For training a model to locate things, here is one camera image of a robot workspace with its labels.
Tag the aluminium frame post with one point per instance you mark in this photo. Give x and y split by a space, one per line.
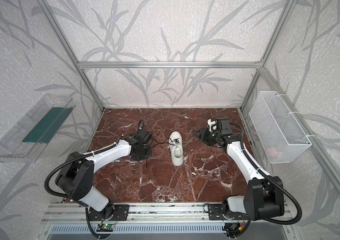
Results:
285 15
48 13

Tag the black shoelace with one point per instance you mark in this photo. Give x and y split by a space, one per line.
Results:
161 142

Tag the white sneaker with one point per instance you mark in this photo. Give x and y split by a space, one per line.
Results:
176 134

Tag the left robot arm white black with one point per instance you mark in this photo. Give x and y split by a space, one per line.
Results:
74 178

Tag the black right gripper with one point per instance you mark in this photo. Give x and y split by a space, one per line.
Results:
204 133

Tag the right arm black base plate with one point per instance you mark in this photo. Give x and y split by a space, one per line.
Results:
214 211

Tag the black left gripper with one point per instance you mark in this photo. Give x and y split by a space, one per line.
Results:
146 137

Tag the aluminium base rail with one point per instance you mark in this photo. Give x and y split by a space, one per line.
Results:
169 212

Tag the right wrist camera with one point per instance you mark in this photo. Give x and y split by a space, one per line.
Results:
221 125

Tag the pink item in basket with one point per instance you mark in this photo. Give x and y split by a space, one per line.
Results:
273 153

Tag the left green circuit board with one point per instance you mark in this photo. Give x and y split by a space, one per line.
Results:
105 227

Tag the aluminium frame crossbar back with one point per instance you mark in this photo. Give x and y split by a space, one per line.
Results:
197 65

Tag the aluminium frame post back left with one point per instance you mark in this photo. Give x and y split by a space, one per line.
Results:
48 13

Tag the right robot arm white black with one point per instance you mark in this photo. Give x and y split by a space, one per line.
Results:
264 197

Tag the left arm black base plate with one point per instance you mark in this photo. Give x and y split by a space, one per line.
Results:
110 213

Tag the white wire mesh basket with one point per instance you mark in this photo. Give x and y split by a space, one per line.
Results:
277 126

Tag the clear plastic wall bin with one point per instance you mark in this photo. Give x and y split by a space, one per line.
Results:
29 137

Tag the aluminium frame post back right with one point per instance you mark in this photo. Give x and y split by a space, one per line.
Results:
285 15

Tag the right circuit board with wires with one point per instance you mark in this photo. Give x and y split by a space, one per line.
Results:
235 228

